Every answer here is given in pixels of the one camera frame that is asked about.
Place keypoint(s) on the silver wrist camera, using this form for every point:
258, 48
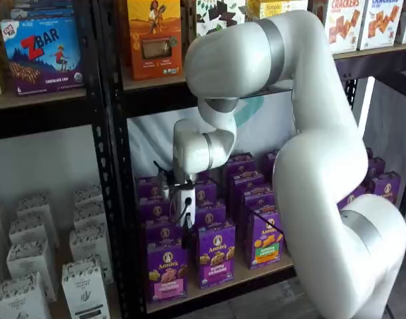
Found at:
164, 189

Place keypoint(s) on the purple Annie's box brown patch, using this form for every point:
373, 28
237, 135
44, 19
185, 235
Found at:
353, 197

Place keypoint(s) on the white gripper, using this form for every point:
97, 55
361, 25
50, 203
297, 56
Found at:
180, 199

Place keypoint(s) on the crackers sea salt box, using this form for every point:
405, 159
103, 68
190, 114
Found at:
380, 30

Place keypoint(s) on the white small carton boxes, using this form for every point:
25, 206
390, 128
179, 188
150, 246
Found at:
62, 247

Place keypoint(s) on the black metal shelf rack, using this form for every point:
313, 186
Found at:
123, 149
40, 119

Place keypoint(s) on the orange Revival box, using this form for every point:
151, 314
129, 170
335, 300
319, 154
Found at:
154, 40

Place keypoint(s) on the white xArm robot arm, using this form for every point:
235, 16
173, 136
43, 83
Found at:
322, 166

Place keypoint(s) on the Simple Mills chocolate thins box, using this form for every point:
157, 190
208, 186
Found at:
216, 13

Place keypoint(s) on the wooden shelf board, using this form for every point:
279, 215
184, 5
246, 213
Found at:
241, 277
156, 83
40, 101

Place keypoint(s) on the blue snack box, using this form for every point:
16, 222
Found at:
40, 11

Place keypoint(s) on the blue ZBar box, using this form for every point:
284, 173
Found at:
40, 60

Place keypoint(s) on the purple Annie's snack box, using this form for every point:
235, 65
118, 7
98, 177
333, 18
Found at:
161, 232
154, 209
147, 187
270, 163
249, 181
257, 199
239, 164
211, 212
387, 187
377, 166
206, 192

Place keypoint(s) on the purple Annie's box pink patch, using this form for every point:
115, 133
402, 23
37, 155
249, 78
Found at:
167, 276

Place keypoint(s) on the pretzel crackers cheddar box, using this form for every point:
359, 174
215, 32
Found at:
342, 30

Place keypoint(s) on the purple Annie's box green patch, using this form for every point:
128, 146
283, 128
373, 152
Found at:
267, 246

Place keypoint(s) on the Simple Mills snack bar box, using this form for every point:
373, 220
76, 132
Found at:
275, 8

